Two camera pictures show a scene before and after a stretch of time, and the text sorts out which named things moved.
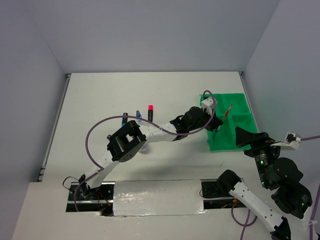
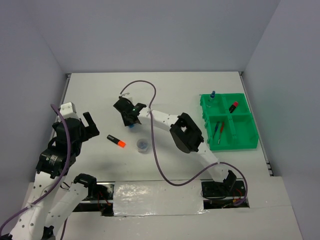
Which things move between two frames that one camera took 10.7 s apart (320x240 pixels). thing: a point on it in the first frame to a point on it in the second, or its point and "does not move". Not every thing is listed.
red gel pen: x=226 y=115 to x=221 y=128
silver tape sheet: x=158 y=198 does not move
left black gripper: x=214 y=123 to x=92 y=130
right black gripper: x=256 y=140 to x=126 y=122
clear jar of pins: x=144 y=149 does not move
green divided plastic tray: x=234 y=110 does not move
